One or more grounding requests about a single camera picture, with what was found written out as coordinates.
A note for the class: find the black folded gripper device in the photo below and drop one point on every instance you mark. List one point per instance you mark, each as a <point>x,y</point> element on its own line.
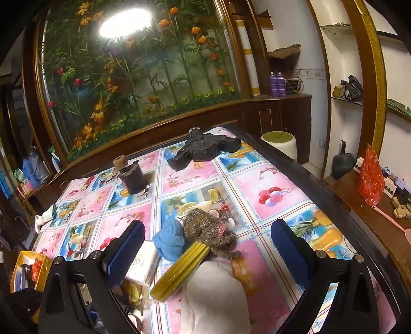
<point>202,149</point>

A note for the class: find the pink fly swatter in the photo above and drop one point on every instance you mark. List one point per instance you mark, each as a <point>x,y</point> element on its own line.
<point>393,221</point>

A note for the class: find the dark green vase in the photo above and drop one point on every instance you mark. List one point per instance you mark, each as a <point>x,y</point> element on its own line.
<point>343,163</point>

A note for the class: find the yellow cardboard box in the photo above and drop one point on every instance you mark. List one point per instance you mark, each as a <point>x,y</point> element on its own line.
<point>43,273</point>

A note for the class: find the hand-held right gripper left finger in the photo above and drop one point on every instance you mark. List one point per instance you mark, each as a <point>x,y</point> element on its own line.
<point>126,253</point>

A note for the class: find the black bag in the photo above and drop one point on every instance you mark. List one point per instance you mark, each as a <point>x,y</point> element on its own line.
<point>352,86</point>

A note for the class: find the tan wooden object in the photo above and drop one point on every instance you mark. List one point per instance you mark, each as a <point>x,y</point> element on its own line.
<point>400,210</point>

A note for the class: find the white yellow rolled poster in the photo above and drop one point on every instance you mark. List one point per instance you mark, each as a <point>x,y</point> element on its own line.
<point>249,57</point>

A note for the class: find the dark woven basket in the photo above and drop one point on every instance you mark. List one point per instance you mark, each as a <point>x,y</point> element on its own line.
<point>284,54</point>

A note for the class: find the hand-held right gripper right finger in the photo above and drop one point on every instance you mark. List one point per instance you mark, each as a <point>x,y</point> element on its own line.
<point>289,253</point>

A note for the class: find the blue knitted cloth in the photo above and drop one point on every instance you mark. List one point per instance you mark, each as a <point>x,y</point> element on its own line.
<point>168,242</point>

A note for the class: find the yellow sponge pack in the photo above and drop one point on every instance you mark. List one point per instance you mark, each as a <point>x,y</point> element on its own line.
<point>179,273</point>

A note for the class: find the white soft cloth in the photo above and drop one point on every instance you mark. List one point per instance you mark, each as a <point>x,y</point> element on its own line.
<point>215,298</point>

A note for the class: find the artificial flower glass display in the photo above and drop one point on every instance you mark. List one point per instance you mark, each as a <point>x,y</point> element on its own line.
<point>144,83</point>

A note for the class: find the glass wall shelf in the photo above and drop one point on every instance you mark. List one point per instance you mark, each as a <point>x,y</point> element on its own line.
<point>337,29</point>
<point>348,101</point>

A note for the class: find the green topped white stool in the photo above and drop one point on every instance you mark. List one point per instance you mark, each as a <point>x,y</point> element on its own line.
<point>279,144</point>

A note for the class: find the small tan box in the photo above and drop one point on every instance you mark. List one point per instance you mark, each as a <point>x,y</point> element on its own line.
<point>337,92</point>

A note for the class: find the blue thermos jug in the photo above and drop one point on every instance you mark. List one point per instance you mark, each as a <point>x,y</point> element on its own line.
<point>33,171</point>

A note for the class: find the red plastic bag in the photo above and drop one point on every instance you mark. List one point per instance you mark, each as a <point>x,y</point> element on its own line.
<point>371,180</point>

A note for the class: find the purple spray can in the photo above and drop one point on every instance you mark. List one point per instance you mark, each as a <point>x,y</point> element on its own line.
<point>273,85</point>
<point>281,85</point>

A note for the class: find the black cylinder with wooden spool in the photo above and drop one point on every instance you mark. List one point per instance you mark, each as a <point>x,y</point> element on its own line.
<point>133,178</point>

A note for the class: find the plain white tissue pack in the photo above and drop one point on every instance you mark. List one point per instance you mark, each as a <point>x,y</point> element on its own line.
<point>144,263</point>

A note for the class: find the white sock with green stripe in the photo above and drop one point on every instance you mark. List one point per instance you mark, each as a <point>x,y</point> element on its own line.
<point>46,216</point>

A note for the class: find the white plastic bottle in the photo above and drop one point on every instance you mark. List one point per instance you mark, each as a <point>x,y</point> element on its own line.
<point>56,163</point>

